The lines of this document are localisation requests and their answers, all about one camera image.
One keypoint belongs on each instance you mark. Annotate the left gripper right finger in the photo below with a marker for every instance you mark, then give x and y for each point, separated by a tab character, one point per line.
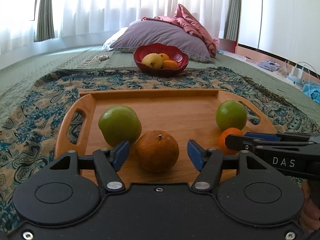
209	164

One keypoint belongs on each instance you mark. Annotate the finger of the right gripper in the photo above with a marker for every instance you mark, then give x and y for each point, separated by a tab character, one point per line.
243	142
263	136

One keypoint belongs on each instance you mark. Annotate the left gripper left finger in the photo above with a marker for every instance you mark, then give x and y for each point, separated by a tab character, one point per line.
107	162

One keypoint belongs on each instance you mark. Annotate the orange mandarin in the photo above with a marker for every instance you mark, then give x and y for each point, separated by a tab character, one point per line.
229	146

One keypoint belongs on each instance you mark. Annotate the large green round fruit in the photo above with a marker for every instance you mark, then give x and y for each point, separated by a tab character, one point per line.
231	114

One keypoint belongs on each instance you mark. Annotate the green apple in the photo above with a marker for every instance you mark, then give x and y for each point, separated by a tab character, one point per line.
120	123

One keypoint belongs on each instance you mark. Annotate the brownish orange fruit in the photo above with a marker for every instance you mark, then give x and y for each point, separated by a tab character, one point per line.
157	151

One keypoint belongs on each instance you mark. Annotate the person's right hand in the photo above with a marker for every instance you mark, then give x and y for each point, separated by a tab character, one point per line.
309	216

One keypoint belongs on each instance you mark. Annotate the wooden serving tray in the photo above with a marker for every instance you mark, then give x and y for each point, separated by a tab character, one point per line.
184	113

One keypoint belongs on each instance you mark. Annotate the blue cloth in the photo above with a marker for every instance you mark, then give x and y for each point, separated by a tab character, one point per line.
313	92

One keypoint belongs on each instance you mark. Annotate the white charger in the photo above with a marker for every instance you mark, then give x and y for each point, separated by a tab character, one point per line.
303	73

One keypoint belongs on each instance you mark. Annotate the lavender cloth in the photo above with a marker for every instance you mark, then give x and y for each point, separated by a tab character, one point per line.
269	65

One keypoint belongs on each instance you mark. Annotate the teal patterned throw blanket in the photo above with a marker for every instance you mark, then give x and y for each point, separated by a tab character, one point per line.
28	136

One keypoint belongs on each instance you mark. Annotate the small orange fruit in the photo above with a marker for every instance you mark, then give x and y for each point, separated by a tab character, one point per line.
170	64
164	56

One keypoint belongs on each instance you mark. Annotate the red fruit bowl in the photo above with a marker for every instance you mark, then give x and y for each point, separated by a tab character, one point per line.
173	52

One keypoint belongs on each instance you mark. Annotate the green curtain right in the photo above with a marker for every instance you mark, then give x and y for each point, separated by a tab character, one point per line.
232	23

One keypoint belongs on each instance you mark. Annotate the green curtain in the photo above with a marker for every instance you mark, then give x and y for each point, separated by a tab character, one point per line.
43	13
232	23

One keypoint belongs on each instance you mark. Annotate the yellow mango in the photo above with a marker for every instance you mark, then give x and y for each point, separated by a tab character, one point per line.
153	61

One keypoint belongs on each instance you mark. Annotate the green quilted bedspread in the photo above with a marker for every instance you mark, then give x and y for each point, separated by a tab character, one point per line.
17	78

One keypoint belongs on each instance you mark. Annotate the purple pillow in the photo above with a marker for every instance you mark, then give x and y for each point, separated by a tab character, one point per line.
146	32

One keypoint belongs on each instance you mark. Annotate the pink blanket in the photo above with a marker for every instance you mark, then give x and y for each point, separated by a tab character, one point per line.
185	20

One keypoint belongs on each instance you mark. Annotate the green curtain left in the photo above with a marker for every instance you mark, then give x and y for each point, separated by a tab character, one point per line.
43	13

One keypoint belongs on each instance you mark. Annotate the white sheer curtain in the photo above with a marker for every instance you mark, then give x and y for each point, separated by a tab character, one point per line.
82	17

